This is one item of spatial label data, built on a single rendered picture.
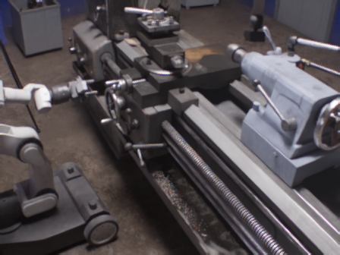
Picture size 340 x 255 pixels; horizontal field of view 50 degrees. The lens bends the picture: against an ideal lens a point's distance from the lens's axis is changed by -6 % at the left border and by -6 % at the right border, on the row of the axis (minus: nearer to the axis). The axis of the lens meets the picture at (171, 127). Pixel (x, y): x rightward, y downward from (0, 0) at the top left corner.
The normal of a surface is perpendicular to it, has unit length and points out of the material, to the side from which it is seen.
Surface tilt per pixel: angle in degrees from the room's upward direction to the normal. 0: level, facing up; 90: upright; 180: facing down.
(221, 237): 0
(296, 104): 76
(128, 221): 0
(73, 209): 0
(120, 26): 90
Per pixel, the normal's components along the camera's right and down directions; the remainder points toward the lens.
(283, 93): -0.88, 0.12
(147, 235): 0.04, -0.83
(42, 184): 0.54, 0.49
